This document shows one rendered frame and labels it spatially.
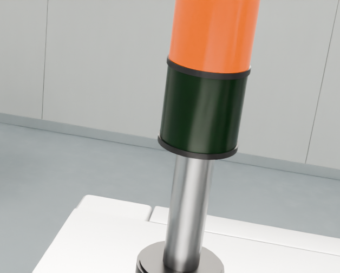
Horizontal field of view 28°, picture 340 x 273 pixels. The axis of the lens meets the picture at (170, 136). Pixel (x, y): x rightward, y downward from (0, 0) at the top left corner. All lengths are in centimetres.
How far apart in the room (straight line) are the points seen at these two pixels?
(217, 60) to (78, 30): 569
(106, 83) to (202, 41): 573
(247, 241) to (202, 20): 21
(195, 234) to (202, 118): 9
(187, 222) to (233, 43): 12
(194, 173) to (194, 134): 3
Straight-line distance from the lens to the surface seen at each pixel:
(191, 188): 43
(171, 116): 40
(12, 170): 559
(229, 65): 39
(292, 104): 597
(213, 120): 40
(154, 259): 46
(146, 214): 55
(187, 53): 39
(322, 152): 612
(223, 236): 53
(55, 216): 491
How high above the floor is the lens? 235
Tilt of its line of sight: 21 degrees down
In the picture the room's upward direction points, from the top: 7 degrees clockwise
